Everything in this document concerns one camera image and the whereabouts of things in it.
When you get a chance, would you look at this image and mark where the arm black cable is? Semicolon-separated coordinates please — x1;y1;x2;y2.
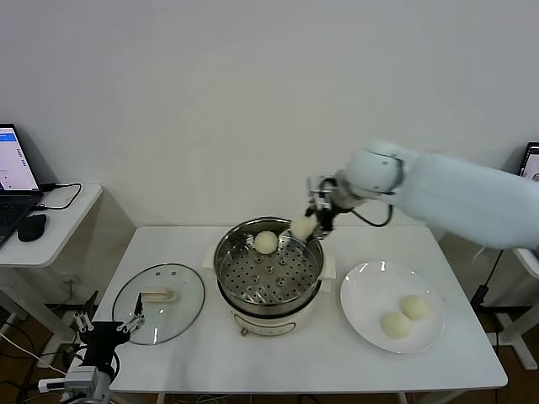
104;351;122;382
351;204;396;229

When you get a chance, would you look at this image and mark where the white round plate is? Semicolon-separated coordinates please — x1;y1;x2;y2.
339;260;445;354

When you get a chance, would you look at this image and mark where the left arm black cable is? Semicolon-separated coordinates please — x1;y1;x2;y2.
104;351;122;382

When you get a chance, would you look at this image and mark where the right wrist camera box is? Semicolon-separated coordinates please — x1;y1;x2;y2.
307;175;338;210

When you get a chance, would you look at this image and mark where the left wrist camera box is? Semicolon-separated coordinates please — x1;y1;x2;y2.
38;365;99;392

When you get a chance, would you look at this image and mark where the white side table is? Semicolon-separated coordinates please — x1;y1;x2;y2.
0;183;104;359
496;247;539;371

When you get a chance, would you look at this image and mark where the black open laptop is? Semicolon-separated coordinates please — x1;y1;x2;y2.
0;122;44;249
520;141;539;182

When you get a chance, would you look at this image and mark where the black laptop power cable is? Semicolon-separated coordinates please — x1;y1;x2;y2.
35;181;83;210

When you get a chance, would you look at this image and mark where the white steamed baozi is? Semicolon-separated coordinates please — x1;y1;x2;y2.
291;215;318;242
398;295;432;322
253;230;280;255
381;311;412;339

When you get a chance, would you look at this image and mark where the glass lid with cream handle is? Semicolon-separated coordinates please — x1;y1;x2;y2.
111;263;206;346

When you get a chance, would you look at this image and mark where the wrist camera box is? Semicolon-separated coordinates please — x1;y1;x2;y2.
307;175;338;210
38;365;99;392

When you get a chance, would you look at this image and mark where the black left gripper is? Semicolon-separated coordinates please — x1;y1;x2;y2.
72;291;147;369

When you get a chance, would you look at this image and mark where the perforated steel steamer basket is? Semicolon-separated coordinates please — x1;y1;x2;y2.
213;216;326;311

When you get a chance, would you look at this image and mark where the white floor cable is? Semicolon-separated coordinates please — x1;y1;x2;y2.
0;332;67;374

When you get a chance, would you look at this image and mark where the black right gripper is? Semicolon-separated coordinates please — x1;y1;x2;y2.
303;200;338;244

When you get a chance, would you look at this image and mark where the black cable with adapter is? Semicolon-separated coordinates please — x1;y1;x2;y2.
470;250;506;311

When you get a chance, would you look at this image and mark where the cream electric cooker pot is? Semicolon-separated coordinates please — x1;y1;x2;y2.
203;247;338;340

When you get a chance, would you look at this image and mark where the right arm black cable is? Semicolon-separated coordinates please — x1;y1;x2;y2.
351;204;396;229

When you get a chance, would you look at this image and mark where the black computer mouse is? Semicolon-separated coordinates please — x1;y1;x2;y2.
17;213;48;243

